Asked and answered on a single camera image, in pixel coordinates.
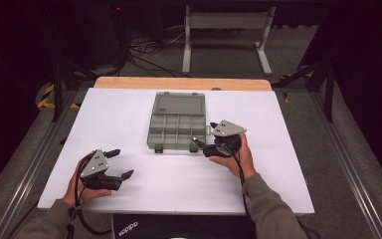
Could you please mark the wooden table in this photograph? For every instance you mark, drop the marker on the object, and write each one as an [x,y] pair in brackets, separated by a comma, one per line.
[179,83]

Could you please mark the black metal stand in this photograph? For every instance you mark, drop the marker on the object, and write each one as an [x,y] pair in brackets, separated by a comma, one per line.
[328,96]
[58,93]

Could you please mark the yellow black floor tape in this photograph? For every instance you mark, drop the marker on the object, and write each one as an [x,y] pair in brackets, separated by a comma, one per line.
[44,104]
[286,98]

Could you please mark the grey compartment storage box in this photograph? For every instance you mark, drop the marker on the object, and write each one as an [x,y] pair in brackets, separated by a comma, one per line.
[175,129]

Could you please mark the person's right hand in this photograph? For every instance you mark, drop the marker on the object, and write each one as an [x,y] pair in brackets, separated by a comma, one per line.
[242,162]

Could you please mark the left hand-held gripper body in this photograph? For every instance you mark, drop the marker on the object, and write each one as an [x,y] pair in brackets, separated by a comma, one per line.
[94,166]

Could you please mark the person's black shirt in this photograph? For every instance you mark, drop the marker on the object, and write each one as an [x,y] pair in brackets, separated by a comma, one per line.
[185,225]

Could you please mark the white table board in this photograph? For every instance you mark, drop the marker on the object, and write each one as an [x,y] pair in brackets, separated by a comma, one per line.
[179,186]

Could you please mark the white metal stand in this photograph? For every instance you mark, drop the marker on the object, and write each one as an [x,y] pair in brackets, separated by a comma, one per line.
[229,20]

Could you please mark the person's left hand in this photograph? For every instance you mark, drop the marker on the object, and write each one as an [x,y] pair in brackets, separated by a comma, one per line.
[86,195]

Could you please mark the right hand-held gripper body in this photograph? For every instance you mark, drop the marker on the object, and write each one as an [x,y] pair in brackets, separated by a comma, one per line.
[227,129]

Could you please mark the aluminium floor rail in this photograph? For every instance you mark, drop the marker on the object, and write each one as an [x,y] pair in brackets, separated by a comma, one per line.
[348,166]
[30,176]

